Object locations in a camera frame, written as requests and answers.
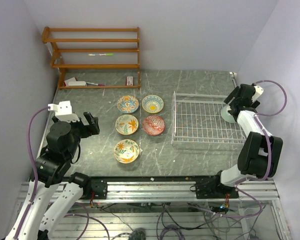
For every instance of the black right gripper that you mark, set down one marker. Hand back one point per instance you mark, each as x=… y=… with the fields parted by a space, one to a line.
x=230 y=97

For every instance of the red white flat box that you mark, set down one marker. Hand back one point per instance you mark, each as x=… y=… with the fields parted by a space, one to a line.
x=69 y=82

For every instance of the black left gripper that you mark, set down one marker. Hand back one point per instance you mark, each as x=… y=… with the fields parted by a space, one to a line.
x=87 y=129

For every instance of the green fern orange flower bowl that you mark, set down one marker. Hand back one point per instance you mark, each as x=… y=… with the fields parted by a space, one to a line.
x=126 y=151

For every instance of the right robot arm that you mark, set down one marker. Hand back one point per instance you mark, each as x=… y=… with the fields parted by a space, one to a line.
x=259 y=156

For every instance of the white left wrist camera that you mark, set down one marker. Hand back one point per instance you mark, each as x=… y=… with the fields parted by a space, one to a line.
x=63 y=111

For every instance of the yellow sun pattern bowl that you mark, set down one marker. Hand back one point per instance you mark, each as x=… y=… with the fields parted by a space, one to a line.
x=152 y=104

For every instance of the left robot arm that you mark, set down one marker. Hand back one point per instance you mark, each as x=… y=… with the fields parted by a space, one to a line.
x=38 y=218

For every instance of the light teal ribbed bowl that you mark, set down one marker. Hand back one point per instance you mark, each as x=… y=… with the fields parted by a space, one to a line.
x=225 y=114

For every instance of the red geometric pattern bowl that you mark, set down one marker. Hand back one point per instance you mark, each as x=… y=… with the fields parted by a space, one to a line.
x=153 y=125

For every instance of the green white marker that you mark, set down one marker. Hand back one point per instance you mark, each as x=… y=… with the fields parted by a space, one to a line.
x=100 y=54

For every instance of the blue orange floral bowl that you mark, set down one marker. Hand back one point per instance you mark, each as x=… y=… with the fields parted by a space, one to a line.
x=127 y=104

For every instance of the red white small box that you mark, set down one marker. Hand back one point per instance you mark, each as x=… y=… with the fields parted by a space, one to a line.
x=129 y=81

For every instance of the white wire dish rack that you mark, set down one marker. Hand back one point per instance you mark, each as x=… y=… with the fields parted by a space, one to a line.
x=196 y=118

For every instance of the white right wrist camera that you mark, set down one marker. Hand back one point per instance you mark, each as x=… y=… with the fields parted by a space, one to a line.
x=257 y=93

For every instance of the orange flower green leaf bowl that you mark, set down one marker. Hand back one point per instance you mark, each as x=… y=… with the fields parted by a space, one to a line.
x=126 y=124

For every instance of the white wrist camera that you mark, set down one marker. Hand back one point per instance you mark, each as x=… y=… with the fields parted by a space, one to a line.
x=257 y=93
x=63 y=111

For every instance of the white plastic case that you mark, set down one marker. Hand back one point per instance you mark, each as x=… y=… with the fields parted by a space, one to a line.
x=79 y=84

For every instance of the aluminium mounting rail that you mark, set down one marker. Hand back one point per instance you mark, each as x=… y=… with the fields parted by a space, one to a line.
x=141 y=192

